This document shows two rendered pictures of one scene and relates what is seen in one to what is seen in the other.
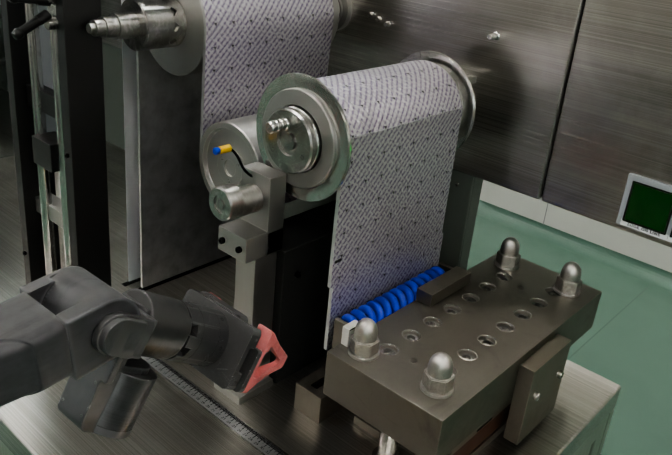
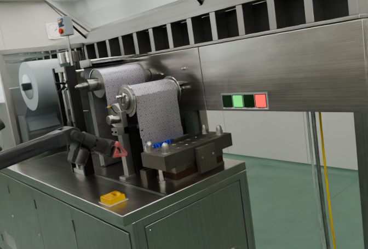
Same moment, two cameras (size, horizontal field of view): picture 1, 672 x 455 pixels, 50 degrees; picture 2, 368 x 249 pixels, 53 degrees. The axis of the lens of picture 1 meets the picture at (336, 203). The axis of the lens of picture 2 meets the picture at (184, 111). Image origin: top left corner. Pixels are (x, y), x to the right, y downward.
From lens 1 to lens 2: 0.93 m
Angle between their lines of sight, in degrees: 18
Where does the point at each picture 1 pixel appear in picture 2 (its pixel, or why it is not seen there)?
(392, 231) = (160, 123)
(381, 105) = (145, 88)
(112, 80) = not seen: hidden behind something
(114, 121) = not seen: hidden behind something
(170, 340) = (90, 141)
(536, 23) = (191, 62)
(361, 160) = (142, 102)
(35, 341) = (57, 134)
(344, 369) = (144, 155)
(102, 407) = (76, 157)
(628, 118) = (216, 79)
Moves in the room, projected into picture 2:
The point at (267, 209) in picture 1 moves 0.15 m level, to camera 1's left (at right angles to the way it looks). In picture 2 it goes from (121, 120) to (90, 124)
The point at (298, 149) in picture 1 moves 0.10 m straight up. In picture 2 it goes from (125, 102) to (121, 79)
